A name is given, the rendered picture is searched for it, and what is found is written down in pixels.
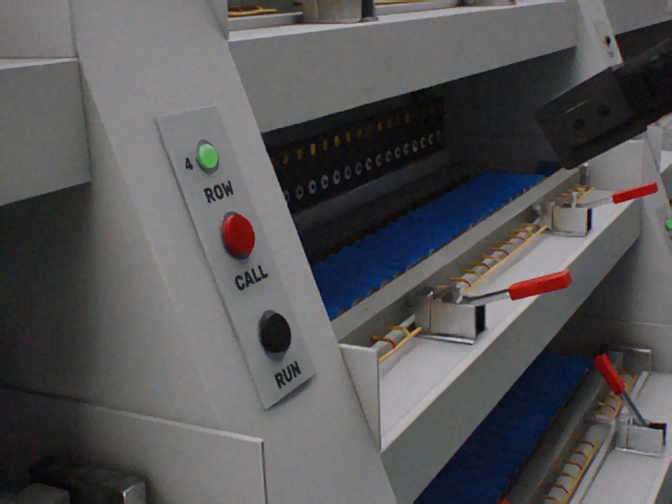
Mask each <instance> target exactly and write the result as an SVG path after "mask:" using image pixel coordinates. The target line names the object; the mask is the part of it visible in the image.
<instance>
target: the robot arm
mask: <svg viewBox="0 0 672 504"><path fill-rule="evenodd" d="M671 53H672V37H671V38H670V39H668V40H666V41H664V42H663V43H661V44H659V45H657V46H655V47H654V48H652V49H650V50H648V51H647V52H645V53H643V54H641V55H640V56H638V57H636V58H634V59H632V60H630V58H628V59H626V60H624V61H623V62H621V63H619V64H617V65H616V66H614V67H613V65H611V66H609V67H608V68H606V69H604V70H602V71H600V72H599V73H597V74H595V75H593V76H592V77H590V78H588V79H586V80H585V81H583V82H581V83H579V84H578V85H576V86H574V87H572V88H571V89H569V90H567V91H565V92H564V93H562V94H560V95H558V96H557V97H555V98H553V99H551V100H550V101H548V102H546V103H544V104H543V105H541V106H539V107H538V108H537V109H536V110H535V113H534V116H535V119H536V121H537V122H538V124H539V126H540V128H541V130H542V131H543V133H544V135H545V137H546V139H547V141H548V142H549V144H550V146H551V148H552V150H553V152H554V153H555V155H556V157H557V159H558V161H559V162H560V164H561V166H562V167H563V168H564V169H566V170H572V169H574V168H576V167H578V166H580V165H582V164H584V163H586V162H587V161H589V160H591V159H593V158H595V157H597V156H599V155H601V154H603V153H605V152H607V151H609V150H611V149H612V148H614V147H616V146H618V145H620V144H622V143H624V142H626V141H628V140H630V139H632V138H634V137H635V136H637V135H639V134H641V133H643V132H645V131H646V130H648V129H647V127H646V126H648V125H650V124H652V123H654V122H656V121H658V120H660V119H661V118H662V117H663V116H665V115H667V114H669V113H671V112H672V54H671ZM638 70H639V71H638ZM637 71H638V72H637Z"/></svg>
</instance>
